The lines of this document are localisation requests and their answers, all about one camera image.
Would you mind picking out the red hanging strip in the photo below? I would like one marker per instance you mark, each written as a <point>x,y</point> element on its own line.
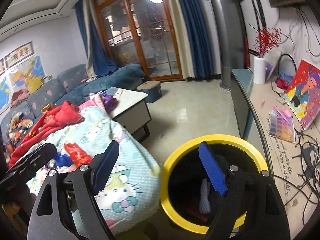
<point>246,52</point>

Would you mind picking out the pink cloth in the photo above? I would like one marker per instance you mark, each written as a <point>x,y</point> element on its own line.
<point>93,103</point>

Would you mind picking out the cartoon printed blanket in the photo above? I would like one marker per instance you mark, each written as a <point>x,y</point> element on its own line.
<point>140,180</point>

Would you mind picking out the red berry branches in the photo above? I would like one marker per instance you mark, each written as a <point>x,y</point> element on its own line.
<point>267,40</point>

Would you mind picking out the framed embroidery picture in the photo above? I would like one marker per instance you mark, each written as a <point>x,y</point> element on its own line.
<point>20,52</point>

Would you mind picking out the yellow-rimmed black trash bin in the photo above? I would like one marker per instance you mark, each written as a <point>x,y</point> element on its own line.
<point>175,160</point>

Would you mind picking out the blue crumpled wrapper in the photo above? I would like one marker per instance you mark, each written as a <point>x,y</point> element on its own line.
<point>61,159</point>

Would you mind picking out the wooden sliding glass door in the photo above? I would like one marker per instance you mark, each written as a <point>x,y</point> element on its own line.
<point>140,30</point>

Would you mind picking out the white framed picture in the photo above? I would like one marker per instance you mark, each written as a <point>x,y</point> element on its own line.
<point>273,65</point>

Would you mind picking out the blue round stool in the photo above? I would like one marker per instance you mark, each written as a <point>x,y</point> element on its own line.
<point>151,92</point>

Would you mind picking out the grey tower air conditioner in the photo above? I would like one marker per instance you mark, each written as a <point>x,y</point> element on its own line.
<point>220,30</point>

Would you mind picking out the world map poster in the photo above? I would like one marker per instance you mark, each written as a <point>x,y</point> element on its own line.
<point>15,80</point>

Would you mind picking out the long cabinet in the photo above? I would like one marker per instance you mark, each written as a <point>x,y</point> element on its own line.
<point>265,110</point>

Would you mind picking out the white foam net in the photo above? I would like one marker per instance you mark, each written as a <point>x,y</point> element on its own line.
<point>205,197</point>

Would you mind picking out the dark red cloth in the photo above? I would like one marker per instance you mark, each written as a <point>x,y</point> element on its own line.
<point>20,97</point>

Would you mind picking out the pink tool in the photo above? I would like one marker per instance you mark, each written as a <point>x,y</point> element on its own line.
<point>282,111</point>

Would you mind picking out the yellow cloth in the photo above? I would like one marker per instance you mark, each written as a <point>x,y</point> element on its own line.
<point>35,83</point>

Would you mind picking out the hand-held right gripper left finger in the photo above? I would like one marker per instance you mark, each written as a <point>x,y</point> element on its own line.
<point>106,165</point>

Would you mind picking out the blue curtain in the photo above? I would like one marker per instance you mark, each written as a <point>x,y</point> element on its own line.
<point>98,55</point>
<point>197,30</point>

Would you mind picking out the grey-blue sofa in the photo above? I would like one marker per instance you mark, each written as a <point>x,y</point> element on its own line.
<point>50,92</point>

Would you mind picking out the white vase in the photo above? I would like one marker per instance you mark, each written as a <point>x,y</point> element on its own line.
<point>259,70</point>

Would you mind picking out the bead sorting tray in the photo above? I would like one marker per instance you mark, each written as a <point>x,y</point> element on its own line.
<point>281,127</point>

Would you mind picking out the blue plush blanket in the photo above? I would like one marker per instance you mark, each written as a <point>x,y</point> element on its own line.
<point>117,77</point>

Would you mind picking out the colourful painting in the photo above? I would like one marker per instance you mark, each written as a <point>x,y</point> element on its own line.
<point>307,92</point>

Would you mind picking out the white-topped coffee table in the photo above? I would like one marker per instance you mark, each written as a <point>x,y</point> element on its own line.
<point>130,100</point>

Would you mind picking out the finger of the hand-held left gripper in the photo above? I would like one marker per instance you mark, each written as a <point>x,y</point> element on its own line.
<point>37,156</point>

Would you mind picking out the purple cloth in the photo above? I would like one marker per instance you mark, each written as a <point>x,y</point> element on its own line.
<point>110,102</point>

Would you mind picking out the pile of clothes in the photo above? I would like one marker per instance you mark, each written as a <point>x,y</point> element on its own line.
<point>18,127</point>

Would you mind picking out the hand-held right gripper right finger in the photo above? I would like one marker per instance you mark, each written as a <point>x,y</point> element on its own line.
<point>212,170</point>

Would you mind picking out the red snack packet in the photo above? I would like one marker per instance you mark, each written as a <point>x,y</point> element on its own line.
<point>77,155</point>

